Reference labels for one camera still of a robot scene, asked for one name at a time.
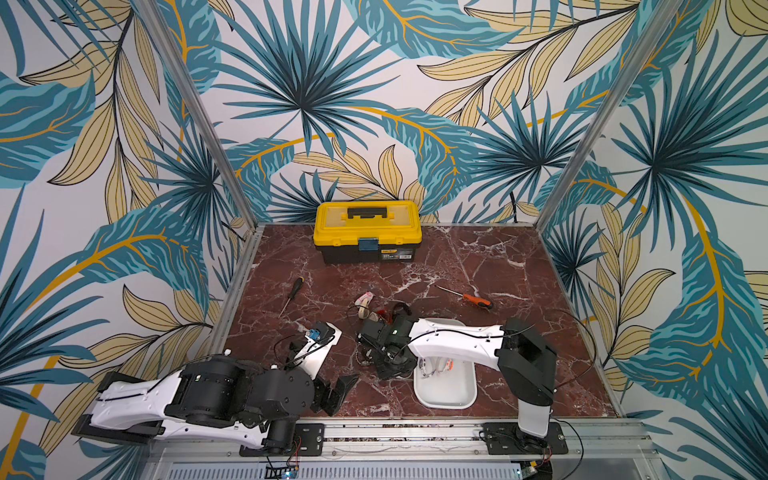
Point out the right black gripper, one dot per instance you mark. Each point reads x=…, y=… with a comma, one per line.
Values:
x=377, y=341

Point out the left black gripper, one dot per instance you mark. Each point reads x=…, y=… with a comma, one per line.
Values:
x=334, y=405

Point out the red transparent watch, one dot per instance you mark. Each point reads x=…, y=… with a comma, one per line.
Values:
x=379, y=313

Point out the black band watch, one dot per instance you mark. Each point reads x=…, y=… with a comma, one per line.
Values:
x=400, y=309

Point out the clear strap purple watch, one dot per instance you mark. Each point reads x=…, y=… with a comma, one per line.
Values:
x=426, y=367

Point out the pink beige strap watch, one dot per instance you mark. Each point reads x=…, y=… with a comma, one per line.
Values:
x=362, y=305

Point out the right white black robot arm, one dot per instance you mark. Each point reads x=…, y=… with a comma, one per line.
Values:
x=526, y=361

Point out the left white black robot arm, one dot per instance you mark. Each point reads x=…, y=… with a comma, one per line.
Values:
x=220, y=398

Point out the white plastic storage tray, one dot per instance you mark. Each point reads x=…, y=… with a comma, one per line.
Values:
x=451, y=390

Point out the yellow black toolbox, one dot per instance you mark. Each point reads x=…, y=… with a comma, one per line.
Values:
x=367, y=231

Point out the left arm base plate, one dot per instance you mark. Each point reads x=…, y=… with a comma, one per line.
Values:
x=285, y=438

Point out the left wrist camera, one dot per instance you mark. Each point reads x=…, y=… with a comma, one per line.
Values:
x=319, y=341

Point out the black handled screwdriver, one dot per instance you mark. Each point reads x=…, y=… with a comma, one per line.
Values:
x=296, y=287

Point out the orange handled screwdriver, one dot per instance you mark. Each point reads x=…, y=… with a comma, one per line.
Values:
x=474, y=300

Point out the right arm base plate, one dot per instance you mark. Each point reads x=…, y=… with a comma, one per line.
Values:
x=506, y=438

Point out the left aluminium corner post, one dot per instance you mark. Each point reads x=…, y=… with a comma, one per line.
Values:
x=159, y=32

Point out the aluminium corner post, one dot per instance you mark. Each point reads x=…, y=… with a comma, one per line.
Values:
x=159, y=32
x=661, y=18

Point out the right aluminium corner post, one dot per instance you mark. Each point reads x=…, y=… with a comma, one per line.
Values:
x=661, y=18

